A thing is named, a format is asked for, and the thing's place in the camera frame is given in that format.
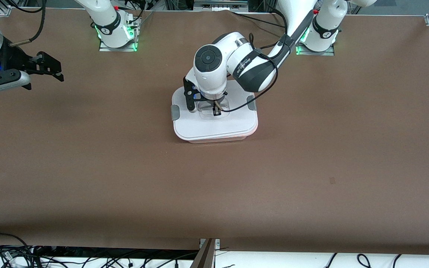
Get white box lid grey latches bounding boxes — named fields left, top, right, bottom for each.
left=172, top=85, right=259, bottom=140

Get pink plastic box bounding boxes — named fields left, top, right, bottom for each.
left=179, top=125, right=259, bottom=144

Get brown table cover sheet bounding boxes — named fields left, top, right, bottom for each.
left=0, top=7, right=429, bottom=256

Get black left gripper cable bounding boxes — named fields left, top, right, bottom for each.
left=214, top=33, right=279, bottom=112

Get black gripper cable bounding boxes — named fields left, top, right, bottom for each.
left=8, top=0, right=48, bottom=47
left=214, top=33, right=279, bottom=112

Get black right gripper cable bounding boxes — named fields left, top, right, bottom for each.
left=8, top=0, right=48, bottom=47

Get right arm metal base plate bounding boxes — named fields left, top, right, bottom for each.
left=99, top=17, right=140, bottom=52

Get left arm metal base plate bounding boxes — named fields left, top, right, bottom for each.
left=296, top=22, right=336, bottom=57

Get dark brown post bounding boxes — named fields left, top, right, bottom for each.
left=190, top=239, right=217, bottom=268

